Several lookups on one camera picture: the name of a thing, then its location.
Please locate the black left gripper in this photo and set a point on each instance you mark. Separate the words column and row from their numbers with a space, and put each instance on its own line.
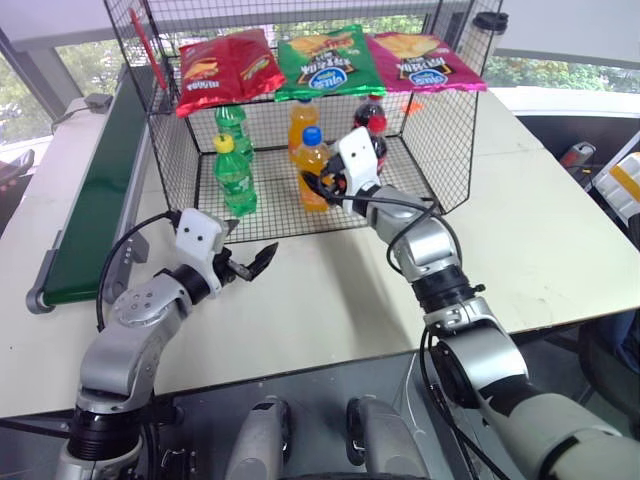
column 230, row 267

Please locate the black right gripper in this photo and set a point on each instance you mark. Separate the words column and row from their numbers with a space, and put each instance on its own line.
column 337, row 180

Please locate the orange soda bottle blue cap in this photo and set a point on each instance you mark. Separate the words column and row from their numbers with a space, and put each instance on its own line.
column 312, row 160
column 302, row 120

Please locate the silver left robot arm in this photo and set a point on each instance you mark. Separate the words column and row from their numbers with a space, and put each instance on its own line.
column 125, row 345

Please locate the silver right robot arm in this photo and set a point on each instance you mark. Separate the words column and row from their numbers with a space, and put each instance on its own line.
column 465, row 340

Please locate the grey conveyor control panel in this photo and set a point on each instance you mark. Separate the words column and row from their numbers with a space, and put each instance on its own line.
column 134, row 250

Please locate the green conveyor belt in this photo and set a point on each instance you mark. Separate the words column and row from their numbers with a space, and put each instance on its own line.
column 100, row 200

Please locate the cola bottle red cap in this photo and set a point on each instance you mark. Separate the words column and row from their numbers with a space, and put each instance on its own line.
column 380, row 152
column 369, row 117

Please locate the green soda bottle yellow cap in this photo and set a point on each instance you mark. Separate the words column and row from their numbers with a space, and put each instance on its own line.
column 234, row 180

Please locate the orange tape mark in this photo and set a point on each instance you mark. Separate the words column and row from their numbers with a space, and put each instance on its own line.
column 411, row 105

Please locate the green chip bag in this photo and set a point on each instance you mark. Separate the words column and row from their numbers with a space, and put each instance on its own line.
column 327, row 62

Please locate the red chip bag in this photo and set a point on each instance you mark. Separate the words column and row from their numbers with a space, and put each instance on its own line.
column 225, row 70

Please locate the magenta chip bag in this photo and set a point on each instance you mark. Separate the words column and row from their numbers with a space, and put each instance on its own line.
column 425, row 62

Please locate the grey rounded robot leg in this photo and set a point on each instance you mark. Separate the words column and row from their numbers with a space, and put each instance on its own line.
column 390, row 440
column 257, row 440

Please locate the grey power adapter box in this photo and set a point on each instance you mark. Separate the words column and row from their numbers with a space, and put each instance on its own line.
column 98, row 100

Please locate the white cup black lid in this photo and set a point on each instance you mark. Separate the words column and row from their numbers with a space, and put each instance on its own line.
column 482, row 45

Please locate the red plastic strip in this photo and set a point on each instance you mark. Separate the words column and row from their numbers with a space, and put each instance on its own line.
column 147, row 47

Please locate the dark chair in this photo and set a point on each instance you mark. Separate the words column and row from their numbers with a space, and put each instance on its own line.
column 15, row 185

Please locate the black and red tool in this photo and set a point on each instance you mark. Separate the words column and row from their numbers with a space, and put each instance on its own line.
column 577, row 155

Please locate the white and yellow box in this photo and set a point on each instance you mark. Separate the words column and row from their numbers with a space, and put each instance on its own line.
column 622, row 182

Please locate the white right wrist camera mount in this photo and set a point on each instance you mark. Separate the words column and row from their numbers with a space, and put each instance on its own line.
column 360, row 160

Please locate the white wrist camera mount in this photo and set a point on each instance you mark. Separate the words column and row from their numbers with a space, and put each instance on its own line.
column 360, row 160
column 197, row 235

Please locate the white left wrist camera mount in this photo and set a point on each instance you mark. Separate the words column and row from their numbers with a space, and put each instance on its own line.
column 197, row 235

